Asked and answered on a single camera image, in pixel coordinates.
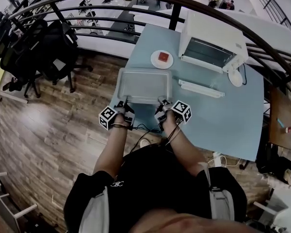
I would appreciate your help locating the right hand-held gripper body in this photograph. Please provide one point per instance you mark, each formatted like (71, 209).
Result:
(182, 110)

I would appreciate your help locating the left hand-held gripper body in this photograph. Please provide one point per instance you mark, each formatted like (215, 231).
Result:
(108, 118)

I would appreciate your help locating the grey metal baking tray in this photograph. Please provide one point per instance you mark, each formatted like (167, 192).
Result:
(144, 86)

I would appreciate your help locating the person's right forearm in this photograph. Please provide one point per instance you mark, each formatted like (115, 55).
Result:
(184, 152)

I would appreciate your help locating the person's left forearm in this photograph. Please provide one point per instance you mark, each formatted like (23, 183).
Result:
(111, 154)

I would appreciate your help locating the white toaster oven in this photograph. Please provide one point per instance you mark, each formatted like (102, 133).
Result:
(208, 25)

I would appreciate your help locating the person's right hand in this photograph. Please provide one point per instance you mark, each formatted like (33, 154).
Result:
(173, 120)

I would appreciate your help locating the person's left hand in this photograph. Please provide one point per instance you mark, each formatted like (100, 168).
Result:
(121, 121)

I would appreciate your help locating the black wrist band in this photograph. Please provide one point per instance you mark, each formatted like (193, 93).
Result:
(121, 126)

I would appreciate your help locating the white round plate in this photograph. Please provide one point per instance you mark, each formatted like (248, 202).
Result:
(235, 78)
(155, 62)

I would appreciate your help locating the red square block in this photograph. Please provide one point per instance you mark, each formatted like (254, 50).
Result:
(163, 56)

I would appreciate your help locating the person's black shirt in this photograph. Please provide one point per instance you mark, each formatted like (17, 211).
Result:
(160, 178)

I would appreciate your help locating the black office chair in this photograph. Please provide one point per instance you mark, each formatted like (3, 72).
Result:
(60, 52)
(19, 57)

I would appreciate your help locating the black metal railing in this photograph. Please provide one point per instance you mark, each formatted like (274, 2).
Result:
(176, 16)

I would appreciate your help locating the light blue pen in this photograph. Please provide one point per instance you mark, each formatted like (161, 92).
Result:
(280, 122)

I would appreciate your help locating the brown wooden table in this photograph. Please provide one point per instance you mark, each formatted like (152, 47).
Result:
(286, 105)

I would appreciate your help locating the black chair with clothes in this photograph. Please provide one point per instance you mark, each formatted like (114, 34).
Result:
(274, 166)

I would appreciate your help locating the person's chin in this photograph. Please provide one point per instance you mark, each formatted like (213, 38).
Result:
(196, 224)

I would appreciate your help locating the white wooden shelf frame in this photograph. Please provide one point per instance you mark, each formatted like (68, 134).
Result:
(4, 203)

